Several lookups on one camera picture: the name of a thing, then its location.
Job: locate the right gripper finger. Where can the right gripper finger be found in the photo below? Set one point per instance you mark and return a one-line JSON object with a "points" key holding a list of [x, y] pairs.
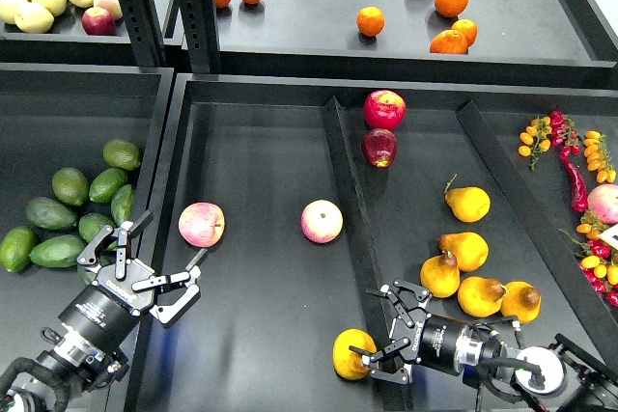
{"points": [[401, 376], [408, 301]]}

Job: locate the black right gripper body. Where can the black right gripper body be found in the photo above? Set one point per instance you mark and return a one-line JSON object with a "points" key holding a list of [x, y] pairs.
{"points": [[436, 342]]}

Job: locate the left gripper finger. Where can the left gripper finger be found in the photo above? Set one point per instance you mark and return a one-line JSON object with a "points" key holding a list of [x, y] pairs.
{"points": [[186, 281], [122, 236]]}

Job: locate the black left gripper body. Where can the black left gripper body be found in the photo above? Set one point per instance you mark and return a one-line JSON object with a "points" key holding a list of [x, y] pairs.
{"points": [[105, 312]]}

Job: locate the dark green avocado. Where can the dark green avocado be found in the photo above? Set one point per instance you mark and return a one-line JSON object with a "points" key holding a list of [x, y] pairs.
{"points": [[88, 276]]}

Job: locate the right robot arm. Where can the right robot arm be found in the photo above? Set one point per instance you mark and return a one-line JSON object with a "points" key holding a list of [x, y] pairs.
{"points": [[476, 352]]}

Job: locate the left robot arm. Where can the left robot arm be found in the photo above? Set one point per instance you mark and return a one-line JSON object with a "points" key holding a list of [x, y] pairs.
{"points": [[69, 369]]}

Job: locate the green avocado by tray edge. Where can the green avocado by tray edge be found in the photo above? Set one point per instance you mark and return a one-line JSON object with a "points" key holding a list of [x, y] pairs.
{"points": [[122, 203]]}

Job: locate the green avocado centre low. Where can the green avocado centre low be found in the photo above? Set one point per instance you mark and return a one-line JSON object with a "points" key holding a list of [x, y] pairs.
{"points": [[90, 224]]}

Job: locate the green avocado middle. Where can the green avocado middle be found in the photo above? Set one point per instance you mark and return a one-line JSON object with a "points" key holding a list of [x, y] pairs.
{"points": [[104, 187]]}

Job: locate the green avocado bottom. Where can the green avocado bottom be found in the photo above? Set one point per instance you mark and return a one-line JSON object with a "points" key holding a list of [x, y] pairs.
{"points": [[58, 251]]}

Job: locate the green avocado upper left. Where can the green avocado upper left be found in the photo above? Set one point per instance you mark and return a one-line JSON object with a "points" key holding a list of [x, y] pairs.
{"points": [[70, 186]]}

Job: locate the green avocado top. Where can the green avocado top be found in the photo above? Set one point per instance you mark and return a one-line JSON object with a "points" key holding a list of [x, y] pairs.
{"points": [[122, 154]]}

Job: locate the dark avocado left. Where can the dark avocado left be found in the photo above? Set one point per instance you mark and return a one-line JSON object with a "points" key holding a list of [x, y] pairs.
{"points": [[50, 214]]}

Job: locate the bright green avocado far left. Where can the bright green avocado far left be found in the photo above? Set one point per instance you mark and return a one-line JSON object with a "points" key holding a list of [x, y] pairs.
{"points": [[16, 247]]}

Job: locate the yellow pear top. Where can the yellow pear top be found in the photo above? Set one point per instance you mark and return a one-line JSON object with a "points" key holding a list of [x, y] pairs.
{"points": [[468, 204]]}

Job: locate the pale yellow pear front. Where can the pale yellow pear front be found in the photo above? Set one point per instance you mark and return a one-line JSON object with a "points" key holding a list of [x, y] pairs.
{"points": [[33, 18]]}

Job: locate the black tray divider left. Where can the black tray divider left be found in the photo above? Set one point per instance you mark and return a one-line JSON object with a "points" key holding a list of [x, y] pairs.
{"points": [[357, 224]]}

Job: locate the black tray divider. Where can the black tray divider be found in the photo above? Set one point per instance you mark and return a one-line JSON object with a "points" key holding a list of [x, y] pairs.
{"points": [[357, 224], [539, 218]]}

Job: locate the pink apple left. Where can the pink apple left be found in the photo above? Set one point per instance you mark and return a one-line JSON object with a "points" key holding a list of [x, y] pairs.
{"points": [[202, 224]]}

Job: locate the pink apple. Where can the pink apple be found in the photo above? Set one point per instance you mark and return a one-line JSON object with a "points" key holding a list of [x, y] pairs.
{"points": [[321, 221], [202, 224]]}

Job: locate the pink apple centre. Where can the pink apple centre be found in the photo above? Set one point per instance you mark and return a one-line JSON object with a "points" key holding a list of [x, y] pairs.
{"points": [[321, 221]]}

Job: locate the black middle tray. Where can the black middle tray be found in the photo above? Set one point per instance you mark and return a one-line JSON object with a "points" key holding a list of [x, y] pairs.
{"points": [[273, 302]]}

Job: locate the black tray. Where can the black tray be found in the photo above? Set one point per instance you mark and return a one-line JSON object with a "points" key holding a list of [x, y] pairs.
{"points": [[61, 116], [273, 302]]}

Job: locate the black left tray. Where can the black left tray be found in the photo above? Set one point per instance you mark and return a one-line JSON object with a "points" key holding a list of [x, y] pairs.
{"points": [[61, 116]]}

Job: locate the dark red apple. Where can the dark red apple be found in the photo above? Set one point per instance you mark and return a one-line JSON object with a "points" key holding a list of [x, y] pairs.
{"points": [[379, 146]]}

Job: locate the black tray divider right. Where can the black tray divider right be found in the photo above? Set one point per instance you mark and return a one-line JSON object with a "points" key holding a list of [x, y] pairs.
{"points": [[539, 218]]}

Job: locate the bright red apple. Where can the bright red apple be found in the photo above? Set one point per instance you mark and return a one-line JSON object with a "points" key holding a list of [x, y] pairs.
{"points": [[384, 109]]}

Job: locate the mixed cherry tomatoes lower right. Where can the mixed cherry tomatoes lower right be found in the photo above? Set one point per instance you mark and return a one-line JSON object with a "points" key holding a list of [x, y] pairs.
{"points": [[596, 258]]}

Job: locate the red chili pepper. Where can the red chili pepper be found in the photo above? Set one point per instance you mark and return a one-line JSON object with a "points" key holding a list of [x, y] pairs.
{"points": [[579, 192]]}

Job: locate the white label card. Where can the white label card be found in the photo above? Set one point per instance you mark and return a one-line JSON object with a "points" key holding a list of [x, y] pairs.
{"points": [[609, 235]]}

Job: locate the red apple on shelf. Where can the red apple on shelf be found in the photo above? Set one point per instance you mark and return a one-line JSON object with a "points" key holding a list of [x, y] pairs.
{"points": [[97, 21]]}

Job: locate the orange cherry tomato cluster left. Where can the orange cherry tomato cluster left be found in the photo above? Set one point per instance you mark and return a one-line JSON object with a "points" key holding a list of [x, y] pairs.
{"points": [[535, 140]]}

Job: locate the orange cherry tomato cluster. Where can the orange cherry tomato cluster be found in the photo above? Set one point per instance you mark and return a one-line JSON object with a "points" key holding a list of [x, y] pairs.
{"points": [[597, 157], [535, 140]]}

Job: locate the pink apple right edge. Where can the pink apple right edge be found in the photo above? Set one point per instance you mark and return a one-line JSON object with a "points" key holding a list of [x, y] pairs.
{"points": [[602, 202]]}

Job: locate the red cherry tomato cluster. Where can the red cherry tomato cluster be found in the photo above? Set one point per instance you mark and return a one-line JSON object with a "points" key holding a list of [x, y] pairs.
{"points": [[563, 134]]}

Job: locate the black shelf upright left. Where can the black shelf upright left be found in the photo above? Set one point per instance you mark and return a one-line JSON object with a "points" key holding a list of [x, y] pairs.
{"points": [[141, 21]]}

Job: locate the black shelf upright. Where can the black shelf upright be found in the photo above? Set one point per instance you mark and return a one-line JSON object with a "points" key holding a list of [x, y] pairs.
{"points": [[141, 21], [200, 31]]}

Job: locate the orange cherry tomato cluster right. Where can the orange cherry tomato cluster right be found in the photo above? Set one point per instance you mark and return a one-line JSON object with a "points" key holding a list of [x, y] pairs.
{"points": [[597, 157]]}

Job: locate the black shelf upright right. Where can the black shelf upright right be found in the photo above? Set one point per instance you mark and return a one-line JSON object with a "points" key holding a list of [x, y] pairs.
{"points": [[200, 31]]}

